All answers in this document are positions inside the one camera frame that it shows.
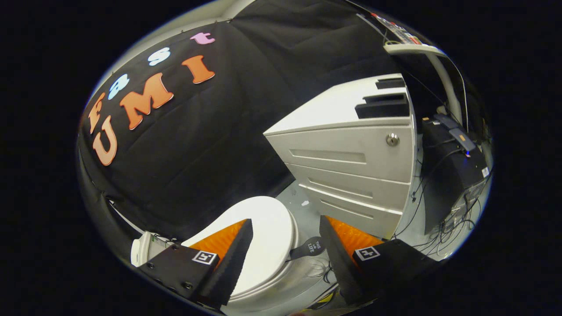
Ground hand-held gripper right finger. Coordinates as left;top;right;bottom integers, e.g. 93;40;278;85
319;215;440;305

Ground black flat box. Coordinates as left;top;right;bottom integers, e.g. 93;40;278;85
355;93;410;119
375;78;407;90

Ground white drawer cabinet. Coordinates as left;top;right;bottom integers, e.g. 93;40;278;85
263;73;417;240

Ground black floor cables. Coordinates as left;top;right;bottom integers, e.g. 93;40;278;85
307;259;339;308

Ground black backdrop cloth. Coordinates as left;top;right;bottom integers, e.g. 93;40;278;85
78;0;440;242

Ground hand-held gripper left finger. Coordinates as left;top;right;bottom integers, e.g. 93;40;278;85
138;219;254;308

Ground small grey device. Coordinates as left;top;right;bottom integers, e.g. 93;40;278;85
449;127;477;153

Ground white backdrop frame pole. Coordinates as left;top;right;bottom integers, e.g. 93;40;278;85
108;200;146;234

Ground white toilet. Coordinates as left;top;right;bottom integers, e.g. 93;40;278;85
131;211;339;316

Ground tangle of computer cables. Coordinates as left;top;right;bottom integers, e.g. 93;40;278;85
393;189;483;259

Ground black fabric pull strap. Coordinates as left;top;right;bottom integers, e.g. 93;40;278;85
288;237;326;262

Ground black computer tower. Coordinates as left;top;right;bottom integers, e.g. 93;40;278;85
421;115;490;235

